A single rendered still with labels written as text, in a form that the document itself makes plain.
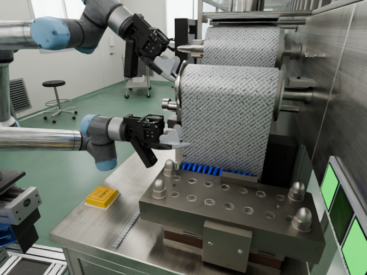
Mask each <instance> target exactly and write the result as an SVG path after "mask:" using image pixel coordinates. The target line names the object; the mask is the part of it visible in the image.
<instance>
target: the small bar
mask: <svg viewBox="0 0 367 275"><path fill-rule="evenodd" d="M257 180H258V177H253V176H247V175H241V174H235V173H231V172H224V171H222V172H221V175H220V181H221V182H227V183H233V184H239V185H242V186H248V187H254V188H256V187H257Z"/></svg>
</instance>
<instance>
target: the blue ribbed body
mask: <svg viewBox="0 0 367 275"><path fill-rule="evenodd" d="M181 169H182V170H188V171H194V172H201V173H203V174H209V175H215V176H220V175H221V172H222V171H224V172H231V170H230V169H227V170H225V169H224V168H222V169H221V170H220V168H218V167H217V168H214V167H213V166H211V167H209V166H207V165H206V166H204V165H198V164H193V163H188V162H185V163H183V165H182V167H181ZM231 173H235V174H236V171H235V170H233V171H232V172H231ZM237 174H241V175H242V172H241V171H238V173H237ZM243 175H247V176H248V173H247V172H244V173H243ZM249 176H253V177H254V175H253V173H250V174H249Z"/></svg>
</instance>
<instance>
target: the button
mask: <svg viewBox="0 0 367 275"><path fill-rule="evenodd" d="M116 196H117V190H116V189H112V188H108V187H103V186H98V187H97V188H96V189H95V190H94V191H93V192H92V193H91V194H90V195H89V196H88V197H87V198H86V202H87V204H89V205H93V206H97V207H101V208H106V207H107V206H108V205H109V204H110V203H111V202H112V201H113V199H114V198H115V197H116Z"/></svg>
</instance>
